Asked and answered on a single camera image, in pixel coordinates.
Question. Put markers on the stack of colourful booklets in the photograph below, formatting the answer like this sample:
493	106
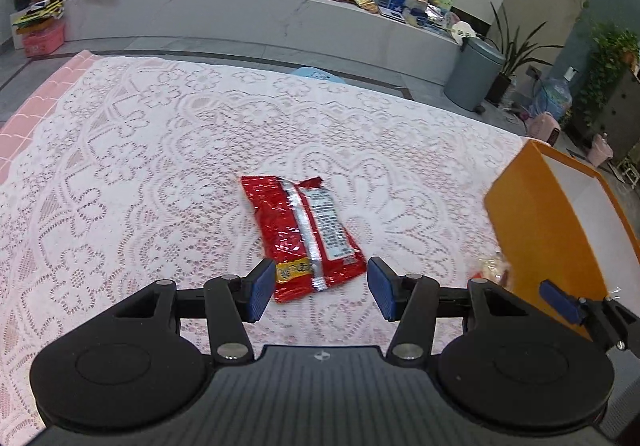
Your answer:
37	18

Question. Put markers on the small pink heater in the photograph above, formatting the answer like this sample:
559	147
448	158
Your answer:
544	131

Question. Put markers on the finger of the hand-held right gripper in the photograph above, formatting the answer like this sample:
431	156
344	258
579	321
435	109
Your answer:
560	301

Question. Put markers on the pink storage box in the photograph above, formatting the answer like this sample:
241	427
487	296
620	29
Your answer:
44	40

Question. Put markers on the grey cabinet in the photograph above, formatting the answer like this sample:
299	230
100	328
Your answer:
617	121

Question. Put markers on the white stone media bench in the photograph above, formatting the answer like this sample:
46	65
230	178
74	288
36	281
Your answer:
250	21

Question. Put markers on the blue water jug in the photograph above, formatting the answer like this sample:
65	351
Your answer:
552	101

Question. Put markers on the large red snack packet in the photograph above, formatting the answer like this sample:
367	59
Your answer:
280	226

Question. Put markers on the long-leaf potted plant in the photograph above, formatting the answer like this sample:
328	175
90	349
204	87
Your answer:
510	61

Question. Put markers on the white lace tablecloth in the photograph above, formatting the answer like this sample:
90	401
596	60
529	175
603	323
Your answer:
150	151

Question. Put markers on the blue plastic stool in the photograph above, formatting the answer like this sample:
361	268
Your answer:
317	75

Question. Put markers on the green ivy plant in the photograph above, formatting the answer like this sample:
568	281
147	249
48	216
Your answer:
610	61

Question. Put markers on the small white stool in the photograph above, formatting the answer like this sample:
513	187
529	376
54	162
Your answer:
629	173

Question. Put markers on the orange storage box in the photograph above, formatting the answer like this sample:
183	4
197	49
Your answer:
540	226

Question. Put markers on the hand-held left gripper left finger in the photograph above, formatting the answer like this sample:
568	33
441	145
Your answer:
262	288

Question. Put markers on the clear round pastry packet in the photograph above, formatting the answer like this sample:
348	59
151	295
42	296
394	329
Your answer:
492	270

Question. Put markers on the pink quilted mat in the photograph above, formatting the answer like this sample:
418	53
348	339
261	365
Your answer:
45	96

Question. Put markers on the grey trash bin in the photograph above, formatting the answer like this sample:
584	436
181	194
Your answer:
472	76

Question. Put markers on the small pink bin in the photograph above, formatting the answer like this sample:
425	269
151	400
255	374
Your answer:
600	151

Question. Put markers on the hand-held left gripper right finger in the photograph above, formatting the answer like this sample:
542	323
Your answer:
382	291

